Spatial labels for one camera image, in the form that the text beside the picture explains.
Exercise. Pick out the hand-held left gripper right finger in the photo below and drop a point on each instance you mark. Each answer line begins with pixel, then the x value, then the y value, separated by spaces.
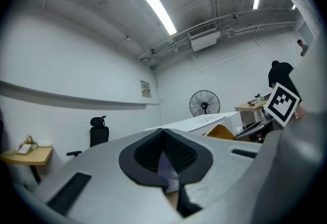
pixel 201 164

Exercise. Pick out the white round roll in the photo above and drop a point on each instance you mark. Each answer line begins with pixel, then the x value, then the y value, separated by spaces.
pixel 239 130

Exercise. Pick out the black standing fan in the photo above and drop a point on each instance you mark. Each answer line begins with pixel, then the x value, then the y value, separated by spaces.
pixel 204 104

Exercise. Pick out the white ceiling pipes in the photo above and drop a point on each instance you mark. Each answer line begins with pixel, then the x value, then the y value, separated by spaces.
pixel 255 26

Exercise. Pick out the grey wall panel box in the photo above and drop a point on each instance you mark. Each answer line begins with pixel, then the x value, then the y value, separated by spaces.
pixel 145 88

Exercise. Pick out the small wooden desk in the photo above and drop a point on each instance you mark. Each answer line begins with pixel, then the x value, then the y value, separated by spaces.
pixel 28 159

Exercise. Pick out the white air conditioner unit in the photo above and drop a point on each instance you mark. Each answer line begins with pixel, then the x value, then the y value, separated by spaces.
pixel 204 40

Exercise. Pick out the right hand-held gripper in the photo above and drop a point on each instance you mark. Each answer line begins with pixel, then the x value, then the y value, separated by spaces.
pixel 281 105

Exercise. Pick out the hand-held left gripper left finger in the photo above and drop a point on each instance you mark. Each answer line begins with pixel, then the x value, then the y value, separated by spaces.
pixel 127 161

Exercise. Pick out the brown cardboard box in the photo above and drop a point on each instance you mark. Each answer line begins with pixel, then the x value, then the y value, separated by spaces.
pixel 221 133

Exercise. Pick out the small flower bunch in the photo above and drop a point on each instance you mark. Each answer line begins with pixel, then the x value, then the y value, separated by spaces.
pixel 30 139

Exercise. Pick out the wooden desk with white legs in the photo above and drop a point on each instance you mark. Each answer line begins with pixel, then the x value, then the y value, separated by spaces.
pixel 249 109

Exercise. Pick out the black office chair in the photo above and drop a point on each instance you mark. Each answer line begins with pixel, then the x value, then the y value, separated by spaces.
pixel 99 136

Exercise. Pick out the white desk telephone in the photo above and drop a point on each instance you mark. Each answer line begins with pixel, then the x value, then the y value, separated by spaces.
pixel 23 149

